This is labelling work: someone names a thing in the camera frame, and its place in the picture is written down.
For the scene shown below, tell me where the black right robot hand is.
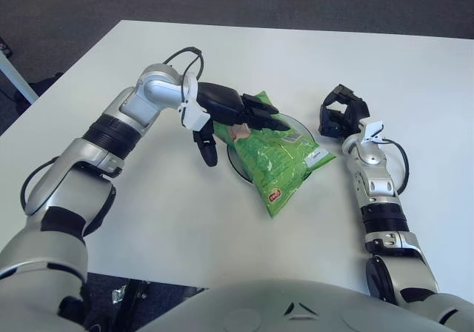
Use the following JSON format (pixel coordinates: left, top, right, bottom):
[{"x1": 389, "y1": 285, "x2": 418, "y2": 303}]
[{"x1": 317, "y1": 83, "x2": 386, "y2": 142}]

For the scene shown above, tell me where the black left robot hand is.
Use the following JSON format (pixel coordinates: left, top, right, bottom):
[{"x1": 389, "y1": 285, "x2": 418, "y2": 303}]
[{"x1": 179, "y1": 71, "x2": 290, "y2": 168}]

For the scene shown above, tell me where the green snack bag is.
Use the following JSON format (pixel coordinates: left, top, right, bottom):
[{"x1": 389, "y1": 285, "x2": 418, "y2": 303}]
[{"x1": 213, "y1": 90, "x2": 337, "y2": 220}]

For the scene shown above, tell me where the white plate with black rim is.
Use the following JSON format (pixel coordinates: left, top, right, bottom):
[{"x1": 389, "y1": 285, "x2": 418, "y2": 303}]
[{"x1": 226, "y1": 113, "x2": 320, "y2": 185}]

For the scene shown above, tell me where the grey robot torso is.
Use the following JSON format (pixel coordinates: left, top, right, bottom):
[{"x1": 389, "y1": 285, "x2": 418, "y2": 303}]
[{"x1": 140, "y1": 278, "x2": 474, "y2": 332}]

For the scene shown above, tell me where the white table leg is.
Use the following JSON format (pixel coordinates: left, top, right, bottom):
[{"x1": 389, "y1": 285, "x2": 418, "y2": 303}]
[{"x1": 0, "y1": 52, "x2": 40, "y2": 104}]

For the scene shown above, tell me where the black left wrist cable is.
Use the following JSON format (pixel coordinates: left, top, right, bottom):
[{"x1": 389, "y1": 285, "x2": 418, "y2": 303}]
[{"x1": 164, "y1": 46, "x2": 205, "y2": 88}]

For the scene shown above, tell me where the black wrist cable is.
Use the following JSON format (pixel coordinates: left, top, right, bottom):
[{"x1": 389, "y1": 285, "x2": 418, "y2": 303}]
[
  {"x1": 383, "y1": 139, "x2": 410, "y2": 192},
  {"x1": 164, "y1": 46, "x2": 205, "y2": 88}
]

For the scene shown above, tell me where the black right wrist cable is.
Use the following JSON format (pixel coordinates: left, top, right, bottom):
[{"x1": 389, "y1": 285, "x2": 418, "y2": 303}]
[{"x1": 383, "y1": 139, "x2": 410, "y2": 192}]

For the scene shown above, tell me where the black left elbow cable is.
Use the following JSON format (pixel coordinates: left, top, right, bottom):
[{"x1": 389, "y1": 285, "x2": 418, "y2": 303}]
[{"x1": 20, "y1": 156, "x2": 116, "y2": 236}]

